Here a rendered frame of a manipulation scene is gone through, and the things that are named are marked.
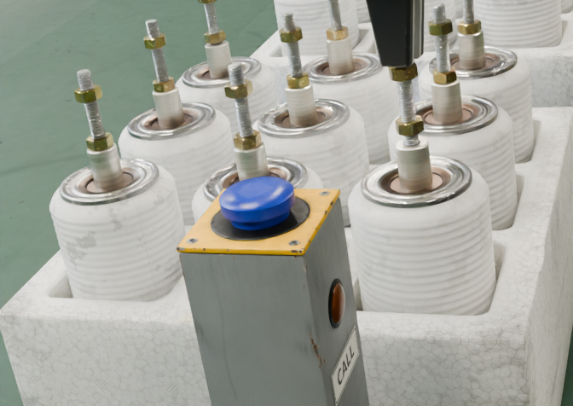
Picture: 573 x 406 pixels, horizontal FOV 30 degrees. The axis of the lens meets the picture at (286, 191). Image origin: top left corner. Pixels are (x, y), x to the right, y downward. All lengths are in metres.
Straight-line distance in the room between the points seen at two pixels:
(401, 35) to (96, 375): 0.34
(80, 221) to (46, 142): 0.90
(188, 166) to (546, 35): 0.49
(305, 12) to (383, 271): 0.58
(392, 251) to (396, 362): 0.07
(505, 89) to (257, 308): 0.42
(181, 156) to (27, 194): 0.66
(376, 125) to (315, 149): 0.13
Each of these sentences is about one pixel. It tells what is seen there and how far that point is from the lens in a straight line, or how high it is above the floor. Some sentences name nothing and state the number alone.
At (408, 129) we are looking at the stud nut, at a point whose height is 0.29.
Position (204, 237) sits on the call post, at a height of 0.31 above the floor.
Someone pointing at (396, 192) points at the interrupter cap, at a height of 0.25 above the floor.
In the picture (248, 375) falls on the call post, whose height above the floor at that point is 0.24.
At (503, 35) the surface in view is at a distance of 1.20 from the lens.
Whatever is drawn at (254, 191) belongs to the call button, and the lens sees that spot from 0.56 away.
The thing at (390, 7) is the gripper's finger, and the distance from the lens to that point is 0.68.
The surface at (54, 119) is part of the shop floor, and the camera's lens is 1.77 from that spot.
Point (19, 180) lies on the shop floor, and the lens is 1.56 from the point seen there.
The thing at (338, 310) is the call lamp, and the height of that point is 0.26.
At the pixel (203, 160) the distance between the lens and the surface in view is 0.88.
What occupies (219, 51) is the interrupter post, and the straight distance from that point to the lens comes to 1.00.
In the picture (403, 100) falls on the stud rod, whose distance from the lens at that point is 0.70.
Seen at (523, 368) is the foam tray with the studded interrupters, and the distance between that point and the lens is 0.70.
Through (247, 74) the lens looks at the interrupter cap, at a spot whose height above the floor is 0.25.
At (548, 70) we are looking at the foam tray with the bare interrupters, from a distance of 1.18.
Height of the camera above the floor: 0.56
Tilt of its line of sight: 25 degrees down
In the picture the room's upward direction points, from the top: 9 degrees counter-clockwise
